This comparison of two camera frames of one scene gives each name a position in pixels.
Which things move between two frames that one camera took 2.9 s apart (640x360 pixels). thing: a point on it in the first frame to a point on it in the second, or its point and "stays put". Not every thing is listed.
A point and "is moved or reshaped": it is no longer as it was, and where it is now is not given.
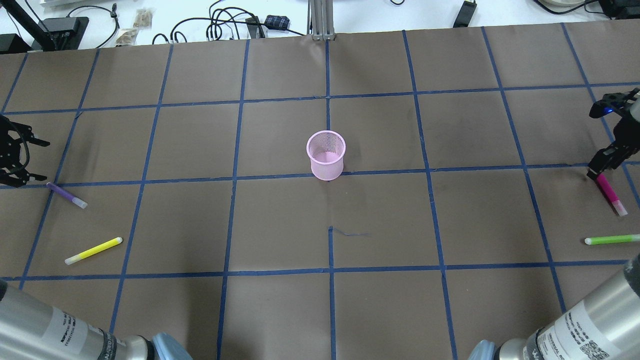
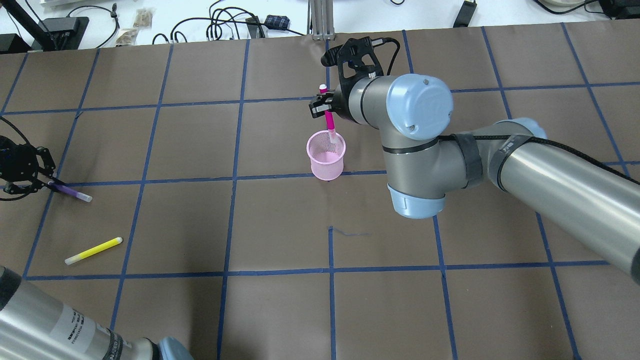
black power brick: (465, 14) stays put
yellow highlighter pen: (93, 251) stays put
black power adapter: (277, 22) stays put
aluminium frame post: (320, 20) stays put
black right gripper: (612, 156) to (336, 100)
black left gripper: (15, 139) to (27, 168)
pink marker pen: (611, 195) is moved or reshaped
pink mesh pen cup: (326, 149) stays put
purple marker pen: (67, 195) is moved or reshaped
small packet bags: (127, 36) stays put
